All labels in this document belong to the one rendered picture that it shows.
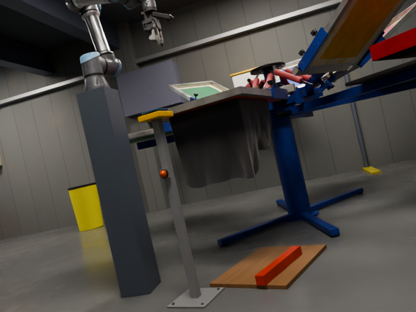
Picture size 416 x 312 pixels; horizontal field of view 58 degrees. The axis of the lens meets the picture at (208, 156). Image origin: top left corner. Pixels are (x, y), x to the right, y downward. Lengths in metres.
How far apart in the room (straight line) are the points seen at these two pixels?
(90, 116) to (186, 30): 4.23
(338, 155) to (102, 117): 4.25
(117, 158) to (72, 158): 4.82
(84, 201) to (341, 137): 3.89
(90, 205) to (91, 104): 3.73
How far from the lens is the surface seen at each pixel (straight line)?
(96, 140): 2.24
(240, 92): 1.89
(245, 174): 2.01
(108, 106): 2.21
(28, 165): 7.52
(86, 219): 5.90
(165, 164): 1.89
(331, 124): 5.85
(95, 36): 2.53
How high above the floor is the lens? 0.69
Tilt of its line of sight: level
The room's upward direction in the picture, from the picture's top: 13 degrees counter-clockwise
